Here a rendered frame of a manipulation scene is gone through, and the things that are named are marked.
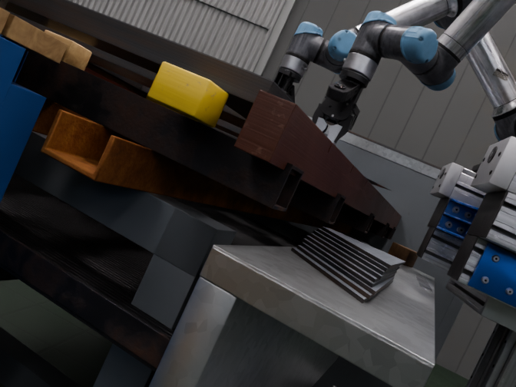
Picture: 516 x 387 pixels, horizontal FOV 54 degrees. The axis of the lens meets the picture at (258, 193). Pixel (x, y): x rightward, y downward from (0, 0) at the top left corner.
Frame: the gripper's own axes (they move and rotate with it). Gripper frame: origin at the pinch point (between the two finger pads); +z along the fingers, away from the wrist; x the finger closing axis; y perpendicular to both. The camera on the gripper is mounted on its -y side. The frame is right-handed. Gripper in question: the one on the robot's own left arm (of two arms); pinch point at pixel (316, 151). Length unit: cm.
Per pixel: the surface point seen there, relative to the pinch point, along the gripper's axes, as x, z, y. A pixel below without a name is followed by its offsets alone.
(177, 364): -18, 28, -75
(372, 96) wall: 57, -81, 277
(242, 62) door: 160, -64, 254
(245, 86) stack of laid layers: -9, 3, -68
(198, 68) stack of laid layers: -3, 3, -68
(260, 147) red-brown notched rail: -15, 8, -71
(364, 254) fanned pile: -26, 14, -51
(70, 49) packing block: 27, 5, -54
